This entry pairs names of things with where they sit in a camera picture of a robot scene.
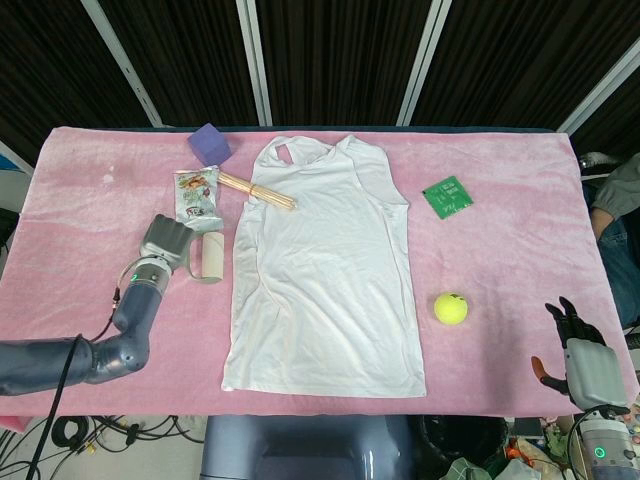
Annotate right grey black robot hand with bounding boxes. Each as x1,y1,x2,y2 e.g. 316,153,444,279
530,296,629,411

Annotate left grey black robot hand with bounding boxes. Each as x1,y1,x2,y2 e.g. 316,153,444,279
138,213,195,264

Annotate green-handled lint roller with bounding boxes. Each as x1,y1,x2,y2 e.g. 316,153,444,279
184,231,225,285

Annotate white sleeveless tank top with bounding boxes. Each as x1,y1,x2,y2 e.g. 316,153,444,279
221,134,427,399

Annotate silver printed snack packet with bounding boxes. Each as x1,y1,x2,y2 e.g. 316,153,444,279
173,166,224,234

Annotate purple foam cube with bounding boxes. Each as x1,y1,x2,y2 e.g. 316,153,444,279
187,124,232,166

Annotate bundle of wooden sticks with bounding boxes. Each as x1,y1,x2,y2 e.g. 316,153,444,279
217,171,300,211

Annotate seated person in jeans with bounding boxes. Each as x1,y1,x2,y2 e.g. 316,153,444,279
588,152,640,329

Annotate black round bin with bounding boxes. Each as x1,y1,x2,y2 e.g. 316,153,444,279
415,413,509,465

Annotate yellow tennis ball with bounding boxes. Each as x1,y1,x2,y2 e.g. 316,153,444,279
433,291,470,326

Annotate pink tablecloth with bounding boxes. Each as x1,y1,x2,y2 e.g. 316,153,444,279
0,125,632,419

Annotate green flat sachet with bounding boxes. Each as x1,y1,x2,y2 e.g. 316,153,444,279
422,175,475,220

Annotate blue-grey robot torso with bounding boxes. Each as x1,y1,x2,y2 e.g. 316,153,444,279
201,414,417,480

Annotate white slanted frame post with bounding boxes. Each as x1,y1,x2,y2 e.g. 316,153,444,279
88,0,164,129
396,0,444,127
556,34,640,134

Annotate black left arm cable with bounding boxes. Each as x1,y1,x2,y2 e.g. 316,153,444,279
25,335,86,480

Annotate white double frame post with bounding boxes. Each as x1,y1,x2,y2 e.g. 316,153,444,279
234,0,274,127

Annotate black coiled floor cable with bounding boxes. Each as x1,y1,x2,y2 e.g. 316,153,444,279
51,416,102,455

